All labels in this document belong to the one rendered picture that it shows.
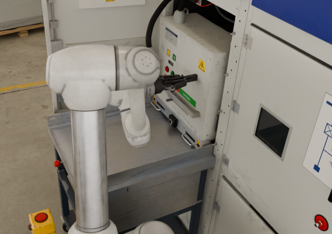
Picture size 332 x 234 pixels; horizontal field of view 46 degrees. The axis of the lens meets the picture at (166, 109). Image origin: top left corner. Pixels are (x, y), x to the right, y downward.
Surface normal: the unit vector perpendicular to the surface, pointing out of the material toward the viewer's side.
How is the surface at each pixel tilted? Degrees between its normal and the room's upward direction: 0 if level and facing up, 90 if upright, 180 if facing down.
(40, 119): 0
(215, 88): 90
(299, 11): 90
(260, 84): 90
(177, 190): 90
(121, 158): 0
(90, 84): 75
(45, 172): 0
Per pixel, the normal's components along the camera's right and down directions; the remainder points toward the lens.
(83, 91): 0.14, 0.30
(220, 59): 0.48, 0.50
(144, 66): 0.36, -0.15
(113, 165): 0.06, -0.84
